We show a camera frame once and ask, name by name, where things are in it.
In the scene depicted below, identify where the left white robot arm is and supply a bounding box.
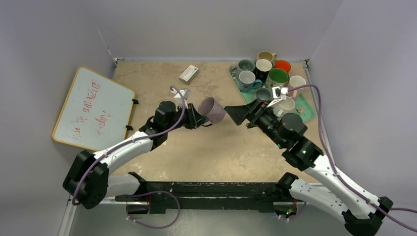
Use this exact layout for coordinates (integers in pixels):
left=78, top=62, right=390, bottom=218
left=62, top=101, right=209, bottom=209

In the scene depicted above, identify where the mauve mug with black handle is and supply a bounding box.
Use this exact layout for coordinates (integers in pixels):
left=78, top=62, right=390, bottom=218
left=198, top=97, right=226, bottom=127

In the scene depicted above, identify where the blue-grey round mug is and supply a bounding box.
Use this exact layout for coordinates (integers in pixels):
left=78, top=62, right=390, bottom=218
left=254, top=88, right=273, bottom=102

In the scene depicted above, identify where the whiteboard with red writing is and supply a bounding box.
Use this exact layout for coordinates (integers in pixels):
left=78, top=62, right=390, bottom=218
left=52, top=66, right=135, bottom=151

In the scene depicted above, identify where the pale speckled mug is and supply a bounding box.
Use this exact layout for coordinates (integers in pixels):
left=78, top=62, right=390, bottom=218
left=272, top=97, right=296, bottom=118

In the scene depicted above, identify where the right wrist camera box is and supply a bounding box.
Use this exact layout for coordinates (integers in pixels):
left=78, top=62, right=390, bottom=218
left=267, top=86, right=288, bottom=108

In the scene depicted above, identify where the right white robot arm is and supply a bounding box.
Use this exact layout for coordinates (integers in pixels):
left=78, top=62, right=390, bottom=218
left=224, top=100, right=393, bottom=236

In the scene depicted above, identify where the green floral tray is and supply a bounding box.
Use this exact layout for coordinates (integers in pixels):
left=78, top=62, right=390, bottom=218
left=238, top=89, right=316, bottom=122

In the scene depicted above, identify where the blue mug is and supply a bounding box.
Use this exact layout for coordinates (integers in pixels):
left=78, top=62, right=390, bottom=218
left=237, top=71, right=263, bottom=93

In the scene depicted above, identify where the white red small box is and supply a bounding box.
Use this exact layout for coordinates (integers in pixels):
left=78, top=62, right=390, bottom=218
left=179, top=65, right=199, bottom=84

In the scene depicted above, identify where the cream white mug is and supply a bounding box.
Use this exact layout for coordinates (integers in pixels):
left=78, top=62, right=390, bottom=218
left=265, top=68, right=290, bottom=90

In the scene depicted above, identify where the grey mug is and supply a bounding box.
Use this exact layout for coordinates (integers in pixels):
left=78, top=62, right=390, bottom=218
left=229, top=59, right=255, bottom=78

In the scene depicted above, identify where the orange mug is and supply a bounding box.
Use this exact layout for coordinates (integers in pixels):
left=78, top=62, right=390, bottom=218
left=274, top=59, right=292, bottom=73

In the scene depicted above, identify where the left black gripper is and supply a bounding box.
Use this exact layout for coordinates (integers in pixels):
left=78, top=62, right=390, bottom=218
left=165, top=103, right=208, bottom=133

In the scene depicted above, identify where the pink faceted mug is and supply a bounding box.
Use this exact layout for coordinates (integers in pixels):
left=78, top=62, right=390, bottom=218
left=288, top=75, right=306, bottom=99

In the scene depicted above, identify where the tan brown round mug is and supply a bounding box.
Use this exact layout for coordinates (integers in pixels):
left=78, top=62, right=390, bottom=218
left=255, top=51, right=277, bottom=63

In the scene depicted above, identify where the black base frame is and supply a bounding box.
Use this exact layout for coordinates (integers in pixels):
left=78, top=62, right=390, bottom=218
left=65, top=173, right=327, bottom=217

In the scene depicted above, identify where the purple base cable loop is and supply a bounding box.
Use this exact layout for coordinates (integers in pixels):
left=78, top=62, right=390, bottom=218
left=125, top=190, right=182, bottom=230

